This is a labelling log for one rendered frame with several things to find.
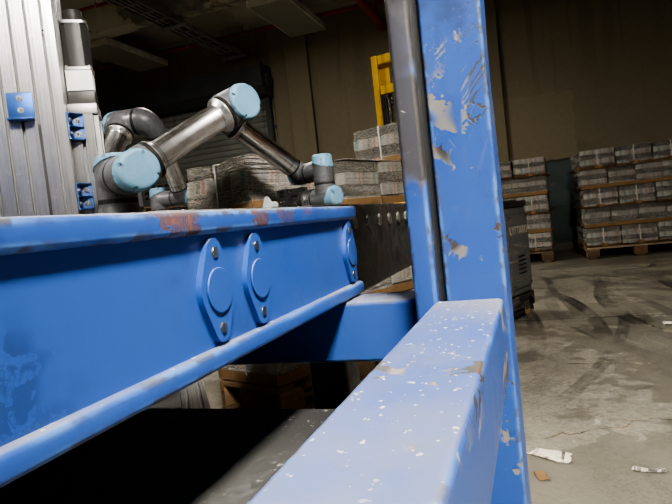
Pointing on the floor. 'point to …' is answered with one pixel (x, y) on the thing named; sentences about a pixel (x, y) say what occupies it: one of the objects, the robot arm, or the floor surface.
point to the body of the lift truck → (518, 257)
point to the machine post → (455, 184)
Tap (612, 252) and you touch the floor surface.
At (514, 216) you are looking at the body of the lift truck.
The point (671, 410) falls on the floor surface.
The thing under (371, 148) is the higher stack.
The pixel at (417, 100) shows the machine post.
